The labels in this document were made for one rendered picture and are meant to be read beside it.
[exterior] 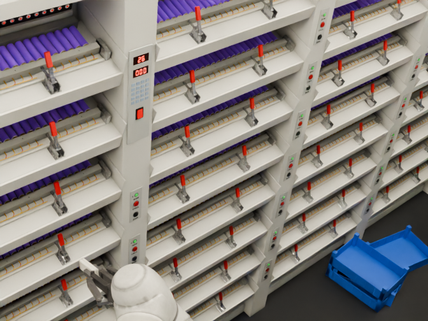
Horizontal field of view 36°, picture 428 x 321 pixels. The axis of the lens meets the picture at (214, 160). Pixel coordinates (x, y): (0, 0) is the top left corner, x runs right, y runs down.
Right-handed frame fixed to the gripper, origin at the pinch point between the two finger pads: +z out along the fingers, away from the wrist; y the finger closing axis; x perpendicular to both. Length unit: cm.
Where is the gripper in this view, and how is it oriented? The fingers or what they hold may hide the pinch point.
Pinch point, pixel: (88, 269)
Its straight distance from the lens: 177.5
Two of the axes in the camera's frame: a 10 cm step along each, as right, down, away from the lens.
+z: -6.9, -3.4, 6.4
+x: -0.3, -8.7, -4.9
